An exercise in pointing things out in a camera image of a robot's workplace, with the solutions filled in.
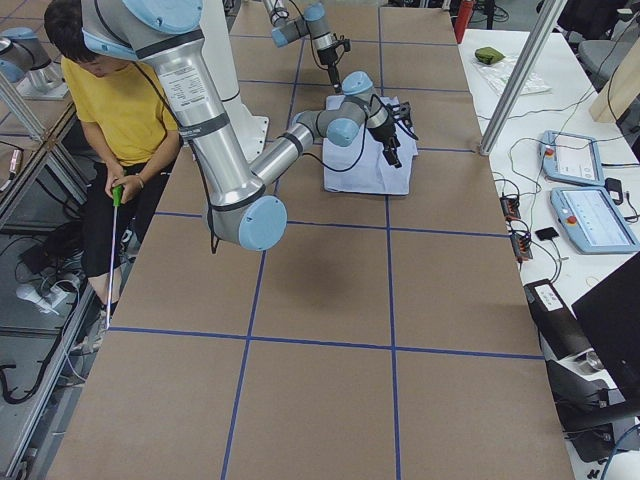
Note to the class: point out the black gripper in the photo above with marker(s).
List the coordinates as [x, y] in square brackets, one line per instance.
[385, 132]
[327, 56]

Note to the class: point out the blue striped button shirt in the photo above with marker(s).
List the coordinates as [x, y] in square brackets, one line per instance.
[362, 168]

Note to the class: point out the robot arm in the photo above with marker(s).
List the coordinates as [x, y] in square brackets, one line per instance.
[187, 44]
[311, 23]

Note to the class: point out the green folded cloth pouch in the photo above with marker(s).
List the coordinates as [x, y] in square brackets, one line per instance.
[488, 55]

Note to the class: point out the upper blue teach pendant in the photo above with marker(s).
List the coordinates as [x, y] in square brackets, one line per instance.
[571, 158]

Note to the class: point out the blue teach pendant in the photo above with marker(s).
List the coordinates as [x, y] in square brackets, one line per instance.
[571, 158]
[591, 221]

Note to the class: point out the person in yellow shirt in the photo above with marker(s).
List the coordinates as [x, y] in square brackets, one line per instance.
[134, 135]

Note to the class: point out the lower blue teach pendant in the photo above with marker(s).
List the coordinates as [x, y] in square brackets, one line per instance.
[591, 221]

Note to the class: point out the black computer monitor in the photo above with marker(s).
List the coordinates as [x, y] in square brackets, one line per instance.
[608, 315]

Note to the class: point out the aluminium frame post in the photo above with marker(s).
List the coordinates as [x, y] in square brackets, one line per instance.
[527, 59]

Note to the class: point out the green handled stick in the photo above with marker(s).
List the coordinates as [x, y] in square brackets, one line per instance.
[112, 250]

